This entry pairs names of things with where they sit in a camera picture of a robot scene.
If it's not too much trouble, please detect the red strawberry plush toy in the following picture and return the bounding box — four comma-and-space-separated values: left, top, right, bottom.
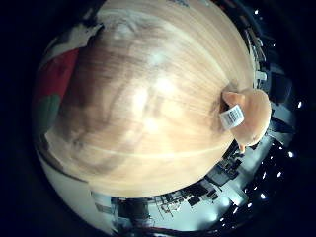
32, 47, 81, 136

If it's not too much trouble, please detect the orange plush toy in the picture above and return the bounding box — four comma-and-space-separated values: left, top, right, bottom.
218, 88, 273, 154

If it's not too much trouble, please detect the grey fabric container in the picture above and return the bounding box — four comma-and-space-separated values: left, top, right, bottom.
41, 22, 105, 65

